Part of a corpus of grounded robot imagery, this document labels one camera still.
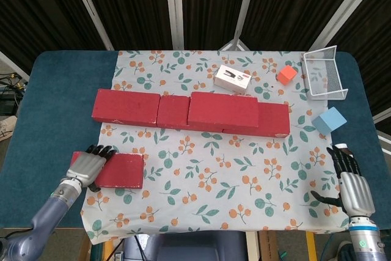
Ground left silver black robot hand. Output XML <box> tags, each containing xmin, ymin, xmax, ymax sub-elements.
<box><xmin>65</xmin><ymin>144</ymin><xmax>117</xmax><ymax>193</ymax></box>

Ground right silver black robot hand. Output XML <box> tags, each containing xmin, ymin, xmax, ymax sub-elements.
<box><xmin>310</xmin><ymin>145</ymin><xmax>376</xmax><ymax>218</ymax></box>

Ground red brick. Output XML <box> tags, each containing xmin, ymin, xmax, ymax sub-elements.
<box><xmin>156</xmin><ymin>95</ymin><xmax>225</xmax><ymax>133</ymax></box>
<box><xmin>222</xmin><ymin>101</ymin><xmax>290</xmax><ymax>138</ymax></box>
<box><xmin>91</xmin><ymin>89</ymin><xmax>161</xmax><ymax>128</ymax></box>
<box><xmin>70</xmin><ymin>151</ymin><xmax>145</xmax><ymax>189</ymax></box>
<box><xmin>186</xmin><ymin>91</ymin><xmax>260</xmax><ymax>129</ymax></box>

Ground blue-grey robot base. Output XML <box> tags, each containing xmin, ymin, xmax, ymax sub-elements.
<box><xmin>123</xmin><ymin>232</ymin><xmax>247</xmax><ymax>261</ymax></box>

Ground yellow table leg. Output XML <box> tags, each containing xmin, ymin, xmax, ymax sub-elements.
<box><xmin>102</xmin><ymin>239</ymin><xmax>115</xmax><ymax>261</ymax></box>
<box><xmin>306</xmin><ymin>232</ymin><xmax>317</xmax><ymax>261</ymax></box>

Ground light blue cube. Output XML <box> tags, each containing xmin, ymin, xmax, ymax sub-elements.
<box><xmin>311</xmin><ymin>106</ymin><xmax>348</xmax><ymax>135</ymax></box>

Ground floral tablecloth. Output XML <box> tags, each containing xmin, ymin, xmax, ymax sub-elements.
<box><xmin>79</xmin><ymin>50</ymin><xmax>351</xmax><ymax>245</ymax></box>

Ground blue padded table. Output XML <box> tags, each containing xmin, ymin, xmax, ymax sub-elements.
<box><xmin>1</xmin><ymin>50</ymin><xmax>387</xmax><ymax>230</ymax></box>

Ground brown cardboard box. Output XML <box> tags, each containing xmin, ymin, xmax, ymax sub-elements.
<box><xmin>258</xmin><ymin>230</ymin><xmax>277</xmax><ymax>261</ymax></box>

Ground orange cube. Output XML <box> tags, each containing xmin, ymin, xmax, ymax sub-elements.
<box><xmin>276</xmin><ymin>65</ymin><xmax>298</xmax><ymax>86</ymax></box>

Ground white stapler box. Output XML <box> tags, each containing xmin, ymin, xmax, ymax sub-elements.
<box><xmin>213</xmin><ymin>64</ymin><xmax>252</xmax><ymax>94</ymax></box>

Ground tangled floor cables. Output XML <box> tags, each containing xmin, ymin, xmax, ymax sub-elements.
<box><xmin>0</xmin><ymin>73</ymin><xmax>29</xmax><ymax>98</ymax></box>

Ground white wire mesh basket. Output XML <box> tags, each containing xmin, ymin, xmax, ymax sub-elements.
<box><xmin>302</xmin><ymin>45</ymin><xmax>349</xmax><ymax>101</ymax></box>

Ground white metal frame post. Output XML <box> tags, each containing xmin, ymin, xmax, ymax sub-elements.
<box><xmin>308</xmin><ymin>0</ymin><xmax>379</xmax><ymax>51</ymax></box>
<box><xmin>164</xmin><ymin>0</ymin><xmax>186</xmax><ymax>50</ymax></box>
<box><xmin>66</xmin><ymin>0</ymin><xmax>115</xmax><ymax>51</ymax></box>
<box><xmin>219</xmin><ymin>0</ymin><xmax>260</xmax><ymax>51</ymax></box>

